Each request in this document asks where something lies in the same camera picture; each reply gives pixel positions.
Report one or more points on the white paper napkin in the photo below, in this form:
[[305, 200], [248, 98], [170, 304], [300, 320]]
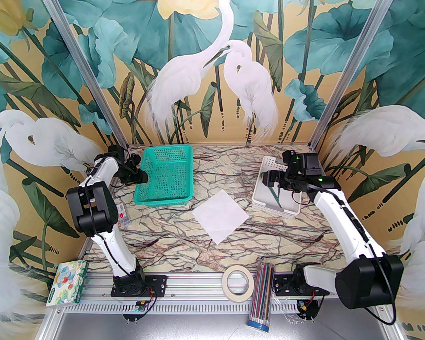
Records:
[[219, 216]]

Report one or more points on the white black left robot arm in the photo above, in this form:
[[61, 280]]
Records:
[[92, 207]]

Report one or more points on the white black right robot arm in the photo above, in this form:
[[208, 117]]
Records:
[[340, 218]]

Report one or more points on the masking tape roll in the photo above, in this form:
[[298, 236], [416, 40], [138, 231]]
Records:
[[226, 289]]

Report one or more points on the white perforated plastic basket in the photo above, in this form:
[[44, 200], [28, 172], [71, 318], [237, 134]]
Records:
[[262, 197]]

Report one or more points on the green plastic mesh basket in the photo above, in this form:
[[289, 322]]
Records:
[[163, 175]]

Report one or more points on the coloured pencil pack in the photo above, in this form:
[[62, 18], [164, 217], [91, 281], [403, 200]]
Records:
[[262, 292]]

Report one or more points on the aluminium frame post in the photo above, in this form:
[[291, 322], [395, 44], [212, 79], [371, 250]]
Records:
[[353, 66], [90, 73]]

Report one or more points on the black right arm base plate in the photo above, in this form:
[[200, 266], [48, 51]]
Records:
[[281, 283]]

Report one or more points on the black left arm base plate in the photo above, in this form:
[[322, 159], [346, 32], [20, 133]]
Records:
[[156, 282]]

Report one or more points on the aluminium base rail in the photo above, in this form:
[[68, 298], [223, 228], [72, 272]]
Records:
[[198, 285]]

